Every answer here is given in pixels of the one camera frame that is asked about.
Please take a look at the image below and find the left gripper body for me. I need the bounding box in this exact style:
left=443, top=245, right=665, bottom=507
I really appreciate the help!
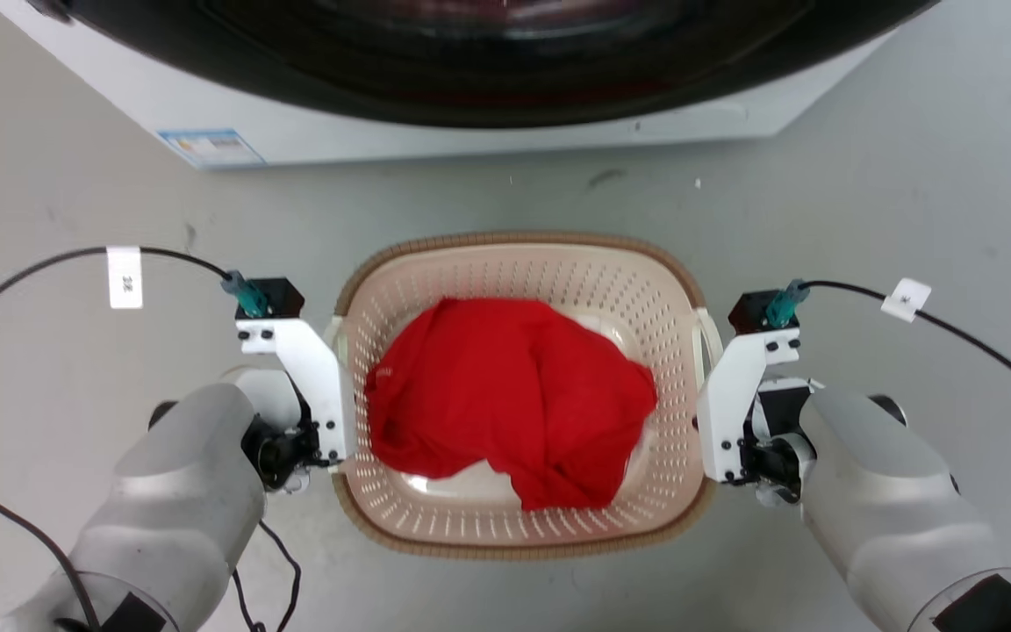
left=223, top=365, right=333, bottom=494

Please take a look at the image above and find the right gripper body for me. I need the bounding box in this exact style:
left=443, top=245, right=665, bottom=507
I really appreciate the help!
left=738, top=377, right=824, bottom=508

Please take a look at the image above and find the beige perforated plastic laundry basket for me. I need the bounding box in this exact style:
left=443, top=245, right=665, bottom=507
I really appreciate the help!
left=325, top=232, right=724, bottom=561

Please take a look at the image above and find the red garment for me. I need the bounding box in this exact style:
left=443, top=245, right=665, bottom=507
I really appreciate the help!
left=364, top=297, right=658, bottom=512

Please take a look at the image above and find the blue white energy label sticker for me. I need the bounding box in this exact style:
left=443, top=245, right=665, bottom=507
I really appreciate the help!
left=157, top=129, right=266, bottom=169

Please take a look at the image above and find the white washing machine body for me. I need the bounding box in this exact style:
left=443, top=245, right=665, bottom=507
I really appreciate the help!
left=0, top=0, right=901, bottom=170

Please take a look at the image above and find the dark round washing machine door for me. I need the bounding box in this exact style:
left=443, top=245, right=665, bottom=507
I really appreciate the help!
left=27, top=0, right=941, bottom=130

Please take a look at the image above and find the short thin black cable loop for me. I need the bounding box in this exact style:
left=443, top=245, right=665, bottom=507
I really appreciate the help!
left=231, top=520, right=303, bottom=632

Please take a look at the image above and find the white printed cable tag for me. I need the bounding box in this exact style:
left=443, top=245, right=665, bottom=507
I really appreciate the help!
left=106, top=246, right=144, bottom=311

